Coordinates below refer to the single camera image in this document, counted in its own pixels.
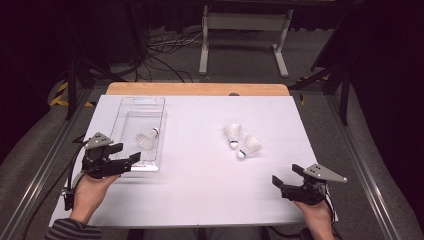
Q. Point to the black metal stand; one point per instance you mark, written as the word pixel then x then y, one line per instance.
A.
pixel 71 90
pixel 345 100

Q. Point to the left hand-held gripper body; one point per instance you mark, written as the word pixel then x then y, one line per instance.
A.
pixel 96 166

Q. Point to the grey metal stand frame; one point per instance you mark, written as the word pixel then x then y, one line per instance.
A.
pixel 246 21

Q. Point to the person's left hand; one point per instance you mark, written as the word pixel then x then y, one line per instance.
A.
pixel 90 195

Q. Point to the white table cover board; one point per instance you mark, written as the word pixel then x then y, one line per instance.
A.
pixel 206 193

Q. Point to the aluminium rail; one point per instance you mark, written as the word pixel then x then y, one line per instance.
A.
pixel 360 166
pixel 40 173

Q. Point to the clear plastic tray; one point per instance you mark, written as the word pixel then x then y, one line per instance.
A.
pixel 140 113

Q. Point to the white shuttlecock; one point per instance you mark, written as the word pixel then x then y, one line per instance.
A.
pixel 146 140
pixel 250 145
pixel 232 133

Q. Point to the person's right hand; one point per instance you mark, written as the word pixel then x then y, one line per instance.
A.
pixel 316 220

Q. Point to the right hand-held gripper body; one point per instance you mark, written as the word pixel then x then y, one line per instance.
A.
pixel 310 194

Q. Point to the yellow black floor tape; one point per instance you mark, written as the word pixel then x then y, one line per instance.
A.
pixel 61 88

